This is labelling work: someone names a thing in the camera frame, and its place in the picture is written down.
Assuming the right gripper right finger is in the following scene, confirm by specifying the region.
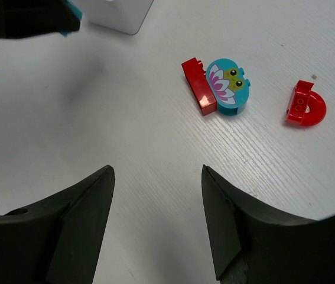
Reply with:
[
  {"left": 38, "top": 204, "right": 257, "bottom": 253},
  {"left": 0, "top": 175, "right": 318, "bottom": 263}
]
[{"left": 201, "top": 166, "right": 335, "bottom": 283}]

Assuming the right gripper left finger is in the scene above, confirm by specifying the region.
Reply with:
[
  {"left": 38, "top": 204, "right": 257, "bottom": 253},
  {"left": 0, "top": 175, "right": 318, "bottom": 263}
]
[{"left": 0, "top": 166, "right": 115, "bottom": 283}]

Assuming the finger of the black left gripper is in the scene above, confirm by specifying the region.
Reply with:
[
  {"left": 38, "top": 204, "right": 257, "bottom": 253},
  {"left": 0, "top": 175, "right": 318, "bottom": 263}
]
[{"left": 0, "top": 0, "right": 80, "bottom": 39}]

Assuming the small cyan lego brick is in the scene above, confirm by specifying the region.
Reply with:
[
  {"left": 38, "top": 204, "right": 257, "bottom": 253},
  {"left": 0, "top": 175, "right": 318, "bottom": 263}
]
[{"left": 60, "top": 0, "right": 83, "bottom": 37}]

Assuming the small red sloped lego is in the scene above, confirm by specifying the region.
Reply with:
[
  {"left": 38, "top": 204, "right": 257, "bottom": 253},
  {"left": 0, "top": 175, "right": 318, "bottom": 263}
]
[{"left": 285, "top": 80, "right": 327, "bottom": 127}]

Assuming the blue round toy piece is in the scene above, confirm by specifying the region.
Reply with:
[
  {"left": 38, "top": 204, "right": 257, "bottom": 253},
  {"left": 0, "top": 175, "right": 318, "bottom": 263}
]
[{"left": 206, "top": 58, "right": 251, "bottom": 116}]

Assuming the red long lego brick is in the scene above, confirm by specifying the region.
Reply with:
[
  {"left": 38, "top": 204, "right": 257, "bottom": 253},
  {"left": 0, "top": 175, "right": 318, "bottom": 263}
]
[{"left": 181, "top": 57, "right": 217, "bottom": 116}]

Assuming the white right sorting container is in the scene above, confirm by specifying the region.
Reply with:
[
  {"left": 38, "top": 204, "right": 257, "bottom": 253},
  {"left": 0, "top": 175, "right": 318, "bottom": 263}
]
[{"left": 73, "top": 0, "right": 153, "bottom": 35}]

